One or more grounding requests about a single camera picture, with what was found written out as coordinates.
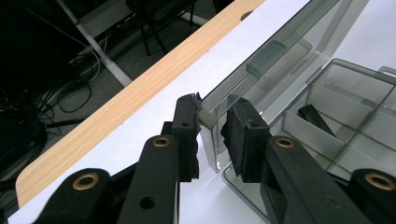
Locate bundle of black floor cables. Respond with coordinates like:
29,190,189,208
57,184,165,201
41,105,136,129
0,88,92,162

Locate black floor cable loop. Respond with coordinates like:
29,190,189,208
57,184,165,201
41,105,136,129
57,82,93,115

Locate white table cover sheet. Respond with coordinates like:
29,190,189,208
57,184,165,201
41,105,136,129
7,0,396,224

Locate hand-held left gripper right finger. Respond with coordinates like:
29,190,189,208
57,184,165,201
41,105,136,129
219,97,372,224

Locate white floor cables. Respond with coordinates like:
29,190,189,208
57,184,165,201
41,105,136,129
69,31,108,82

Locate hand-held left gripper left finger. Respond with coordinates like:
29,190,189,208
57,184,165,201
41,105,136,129
116,92,203,224

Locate grey transparent compartment box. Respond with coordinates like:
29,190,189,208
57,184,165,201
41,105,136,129
199,0,396,224

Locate black folding chair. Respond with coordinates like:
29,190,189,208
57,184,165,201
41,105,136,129
125,0,234,57

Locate wooden desk with white legs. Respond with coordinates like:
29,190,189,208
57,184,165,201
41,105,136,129
55,0,134,88

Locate small black flash drive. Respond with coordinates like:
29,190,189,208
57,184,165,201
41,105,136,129
297,104,338,138

